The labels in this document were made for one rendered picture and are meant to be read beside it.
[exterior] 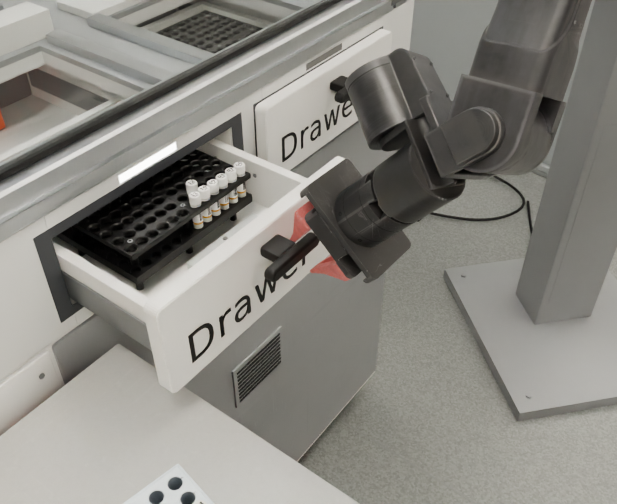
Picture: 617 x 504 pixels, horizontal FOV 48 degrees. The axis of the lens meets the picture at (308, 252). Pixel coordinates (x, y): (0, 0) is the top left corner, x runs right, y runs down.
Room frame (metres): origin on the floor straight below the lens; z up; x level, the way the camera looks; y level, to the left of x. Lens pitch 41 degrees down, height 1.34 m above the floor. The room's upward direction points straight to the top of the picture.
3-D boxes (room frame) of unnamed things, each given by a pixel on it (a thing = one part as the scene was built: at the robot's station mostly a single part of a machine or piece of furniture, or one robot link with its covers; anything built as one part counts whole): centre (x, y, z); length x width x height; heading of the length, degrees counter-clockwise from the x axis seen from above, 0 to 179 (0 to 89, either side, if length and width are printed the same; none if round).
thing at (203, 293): (0.52, 0.05, 0.87); 0.29 x 0.02 x 0.11; 143
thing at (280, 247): (0.51, 0.02, 0.91); 0.07 x 0.04 x 0.01; 143
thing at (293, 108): (0.86, -0.03, 0.87); 0.29 x 0.02 x 0.11; 143
